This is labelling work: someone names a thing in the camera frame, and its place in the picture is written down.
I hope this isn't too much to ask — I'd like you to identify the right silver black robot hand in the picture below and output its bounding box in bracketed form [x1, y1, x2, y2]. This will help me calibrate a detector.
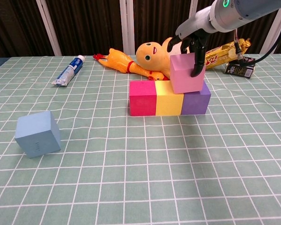
[167, 4, 222, 77]

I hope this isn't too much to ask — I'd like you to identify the light pink foam cube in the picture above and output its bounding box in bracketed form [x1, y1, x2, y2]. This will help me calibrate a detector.
[170, 52, 206, 94]

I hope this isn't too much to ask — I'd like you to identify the purple foam cube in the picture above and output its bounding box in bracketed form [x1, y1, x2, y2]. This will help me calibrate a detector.
[180, 81, 212, 115]

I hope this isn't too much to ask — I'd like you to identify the magenta foam cube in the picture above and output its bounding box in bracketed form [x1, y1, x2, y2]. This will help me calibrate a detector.
[128, 81, 157, 117]

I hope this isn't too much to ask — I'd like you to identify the gold snack packet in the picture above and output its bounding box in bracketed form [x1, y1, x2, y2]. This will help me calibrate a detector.
[205, 37, 251, 71]

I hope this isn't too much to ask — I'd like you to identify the yellow plush duck toy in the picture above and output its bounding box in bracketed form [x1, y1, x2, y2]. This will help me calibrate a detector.
[135, 37, 194, 80]

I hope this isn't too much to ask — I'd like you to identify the black drink carton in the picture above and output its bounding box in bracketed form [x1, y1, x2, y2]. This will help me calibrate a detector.
[224, 56, 256, 79]

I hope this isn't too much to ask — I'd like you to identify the yellow foam cube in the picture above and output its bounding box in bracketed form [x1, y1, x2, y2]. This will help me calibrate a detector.
[155, 80, 185, 116]

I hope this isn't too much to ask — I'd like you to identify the orange rubber chicken toy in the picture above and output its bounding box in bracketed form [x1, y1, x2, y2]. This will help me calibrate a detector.
[93, 48, 170, 82]

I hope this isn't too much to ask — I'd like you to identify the dark pleated curtain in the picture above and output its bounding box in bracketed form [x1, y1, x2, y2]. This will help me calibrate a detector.
[0, 0, 281, 59]

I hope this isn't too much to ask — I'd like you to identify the blue white toothpaste tube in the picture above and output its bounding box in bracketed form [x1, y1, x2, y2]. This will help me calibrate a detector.
[51, 55, 85, 88]

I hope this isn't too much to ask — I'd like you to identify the green checked tablecloth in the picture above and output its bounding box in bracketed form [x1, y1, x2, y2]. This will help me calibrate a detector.
[0, 53, 281, 225]

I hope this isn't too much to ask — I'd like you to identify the light blue foam cube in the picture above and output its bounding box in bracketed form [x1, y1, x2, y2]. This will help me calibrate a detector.
[15, 110, 61, 159]

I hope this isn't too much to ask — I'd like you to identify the white aluminium frame post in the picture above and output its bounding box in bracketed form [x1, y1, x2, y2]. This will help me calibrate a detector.
[259, 21, 281, 55]
[119, 0, 135, 56]
[36, 0, 62, 56]
[189, 0, 199, 19]

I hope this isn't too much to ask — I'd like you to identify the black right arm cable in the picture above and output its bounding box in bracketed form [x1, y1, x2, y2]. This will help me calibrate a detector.
[233, 4, 281, 64]

